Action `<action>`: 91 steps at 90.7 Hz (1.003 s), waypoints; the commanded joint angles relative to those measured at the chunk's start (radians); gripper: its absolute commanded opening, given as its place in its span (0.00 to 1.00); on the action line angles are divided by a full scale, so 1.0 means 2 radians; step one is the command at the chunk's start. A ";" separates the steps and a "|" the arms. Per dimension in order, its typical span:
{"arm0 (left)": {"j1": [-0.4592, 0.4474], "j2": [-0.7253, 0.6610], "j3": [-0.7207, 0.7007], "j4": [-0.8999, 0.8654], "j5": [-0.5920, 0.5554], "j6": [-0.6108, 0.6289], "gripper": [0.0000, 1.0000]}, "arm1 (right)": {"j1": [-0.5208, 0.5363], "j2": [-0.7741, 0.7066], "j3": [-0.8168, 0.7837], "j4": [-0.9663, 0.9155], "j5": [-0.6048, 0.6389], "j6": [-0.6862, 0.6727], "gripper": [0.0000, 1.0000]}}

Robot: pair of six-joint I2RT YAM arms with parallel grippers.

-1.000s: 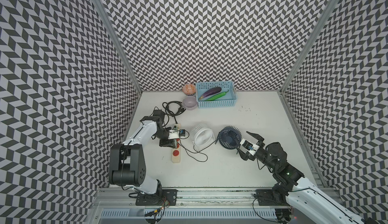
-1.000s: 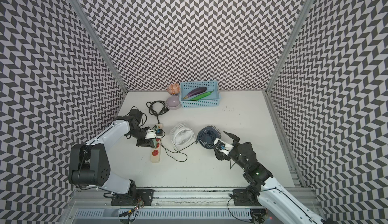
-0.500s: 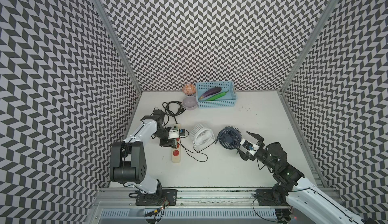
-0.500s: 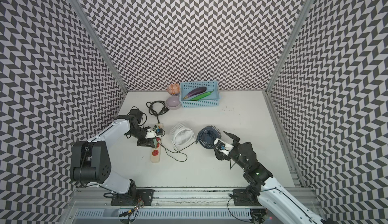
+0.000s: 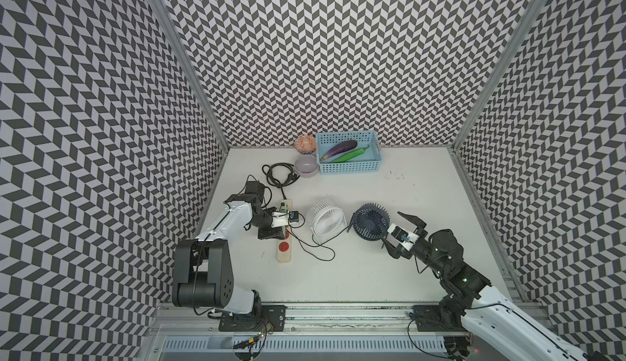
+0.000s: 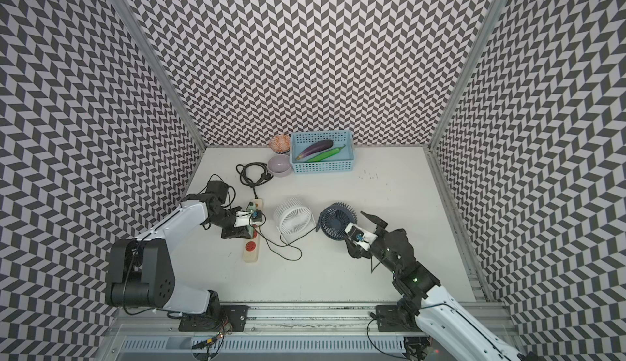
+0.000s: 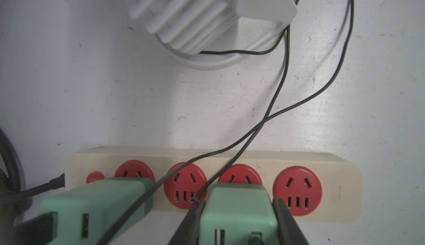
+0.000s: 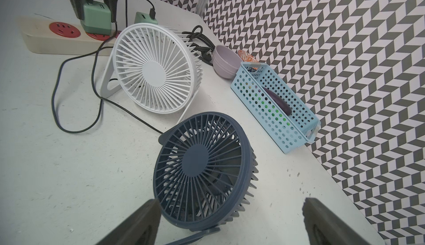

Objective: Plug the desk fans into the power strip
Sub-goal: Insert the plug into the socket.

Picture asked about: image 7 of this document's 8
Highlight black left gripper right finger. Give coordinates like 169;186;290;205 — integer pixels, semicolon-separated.
272;197;309;245

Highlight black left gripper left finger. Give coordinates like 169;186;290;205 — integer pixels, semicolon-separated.
168;200;205;245

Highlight green plug white fan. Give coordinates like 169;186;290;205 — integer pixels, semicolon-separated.
198;183;279;245

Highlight green plug blue fan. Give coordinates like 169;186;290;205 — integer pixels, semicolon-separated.
38;177;154;245

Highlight beige power strip red sockets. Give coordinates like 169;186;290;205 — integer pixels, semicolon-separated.
65;147;362;223

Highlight white desk fan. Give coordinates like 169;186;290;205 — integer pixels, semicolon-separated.
127;0;297;70

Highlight black blue fan cable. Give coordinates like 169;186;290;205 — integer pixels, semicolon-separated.
96;0;355;245

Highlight black power strip cable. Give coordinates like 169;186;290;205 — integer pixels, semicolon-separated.
0;127;66;245

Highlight black white fan cable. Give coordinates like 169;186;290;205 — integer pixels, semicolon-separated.
195;0;309;202

